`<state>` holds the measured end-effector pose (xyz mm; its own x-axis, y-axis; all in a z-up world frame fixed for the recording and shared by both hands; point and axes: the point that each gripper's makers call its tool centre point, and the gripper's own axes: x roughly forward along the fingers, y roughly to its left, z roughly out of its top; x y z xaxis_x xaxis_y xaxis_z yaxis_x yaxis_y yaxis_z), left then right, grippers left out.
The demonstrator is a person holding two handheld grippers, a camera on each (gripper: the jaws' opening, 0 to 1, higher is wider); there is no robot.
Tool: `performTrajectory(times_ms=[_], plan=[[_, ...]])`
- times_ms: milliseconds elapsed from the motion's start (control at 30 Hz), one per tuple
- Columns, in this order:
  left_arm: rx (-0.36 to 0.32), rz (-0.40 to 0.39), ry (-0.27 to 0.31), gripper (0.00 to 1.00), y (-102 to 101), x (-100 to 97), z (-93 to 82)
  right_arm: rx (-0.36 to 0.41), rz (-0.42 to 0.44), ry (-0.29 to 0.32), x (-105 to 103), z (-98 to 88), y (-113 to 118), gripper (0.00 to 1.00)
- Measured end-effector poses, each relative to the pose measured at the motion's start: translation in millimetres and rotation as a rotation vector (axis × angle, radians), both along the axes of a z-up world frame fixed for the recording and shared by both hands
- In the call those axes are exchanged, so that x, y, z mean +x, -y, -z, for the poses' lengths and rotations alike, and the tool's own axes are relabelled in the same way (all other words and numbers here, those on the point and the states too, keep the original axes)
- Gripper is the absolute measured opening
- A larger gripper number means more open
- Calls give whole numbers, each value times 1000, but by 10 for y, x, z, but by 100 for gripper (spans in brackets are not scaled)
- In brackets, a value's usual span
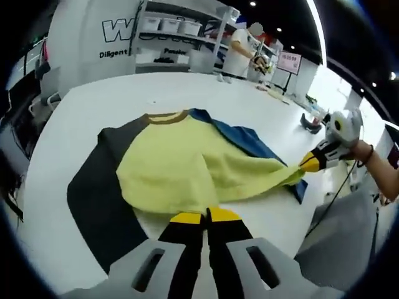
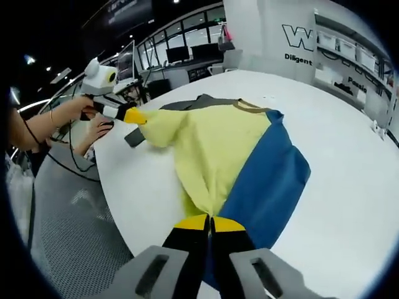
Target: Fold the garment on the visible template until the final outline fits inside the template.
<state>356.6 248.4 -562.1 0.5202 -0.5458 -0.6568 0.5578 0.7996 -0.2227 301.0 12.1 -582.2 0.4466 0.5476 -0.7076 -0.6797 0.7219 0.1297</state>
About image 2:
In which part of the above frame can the grey mesh office chair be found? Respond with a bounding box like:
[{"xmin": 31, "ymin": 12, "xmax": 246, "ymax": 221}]
[{"xmin": 29, "ymin": 146, "xmax": 137, "ymax": 283}]

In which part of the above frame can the yellow blue colour-block garment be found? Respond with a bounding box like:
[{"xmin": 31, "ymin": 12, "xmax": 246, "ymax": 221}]
[{"xmin": 124, "ymin": 93, "xmax": 312, "ymax": 283}]

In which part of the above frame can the metal shelf rack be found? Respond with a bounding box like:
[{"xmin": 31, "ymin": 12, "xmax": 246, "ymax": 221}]
[{"xmin": 313, "ymin": 12, "xmax": 397, "ymax": 131}]

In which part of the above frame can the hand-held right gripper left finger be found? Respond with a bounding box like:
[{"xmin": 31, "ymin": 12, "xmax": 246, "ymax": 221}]
[{"xmin": 99, "ymin": 214, "xmax": 210, "ymax": 299}]

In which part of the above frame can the black desk monitor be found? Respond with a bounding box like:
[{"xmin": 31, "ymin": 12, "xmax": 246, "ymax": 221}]
[
  {"xmin": 190, "ymin": 42, "xmax": 219, "ymax": 63},
  {"xmin": 165, "ymin": 45, "xmax": 191, "ymax": 65}
]

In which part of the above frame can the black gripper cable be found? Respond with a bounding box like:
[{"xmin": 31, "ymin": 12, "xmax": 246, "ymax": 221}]
[{"xmin": 23, "ymin": 120, "xmax": 102, "ymax": 183}]

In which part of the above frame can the person's left hand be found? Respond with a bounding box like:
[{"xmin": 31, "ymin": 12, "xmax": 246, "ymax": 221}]
[{"xmin": 59, "ymin": 95, "xmax": 105, "ymax": 127}]

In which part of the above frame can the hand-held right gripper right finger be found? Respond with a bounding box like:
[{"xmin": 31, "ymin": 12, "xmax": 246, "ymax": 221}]
[{"xmin": 210, "ymin": 216, "xmax": 339, "ymax": 299}]

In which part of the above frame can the black shelf item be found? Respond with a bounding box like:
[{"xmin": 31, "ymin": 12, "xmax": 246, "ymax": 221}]
[{"xmin": 332, "ymin": 80, "xmax": 355, "ymax": 95}]

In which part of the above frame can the black computer tower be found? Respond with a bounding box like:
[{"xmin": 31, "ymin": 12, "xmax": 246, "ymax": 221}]
[{"xmin": 148, "ymin": 78, "xmax": 171, "ymax": 101}]

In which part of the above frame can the white storage bin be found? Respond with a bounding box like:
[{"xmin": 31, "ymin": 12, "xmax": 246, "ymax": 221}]
[
  {"xmin": 358, "ymin": 47, "xmax": 377, "ymax": 72},
  {"xmin": 338, "ymin": 39, "xmax": 357, "ymax": 59},
  {"xmin": 317, "ymin": 31, "xmax": 337, "ymax": 50}
]

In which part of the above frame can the large tilted monitor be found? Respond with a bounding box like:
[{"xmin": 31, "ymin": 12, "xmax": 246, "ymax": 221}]
[{"xmin": 115, "ymin": 40, "xmax": 138, "ymax": 90}]

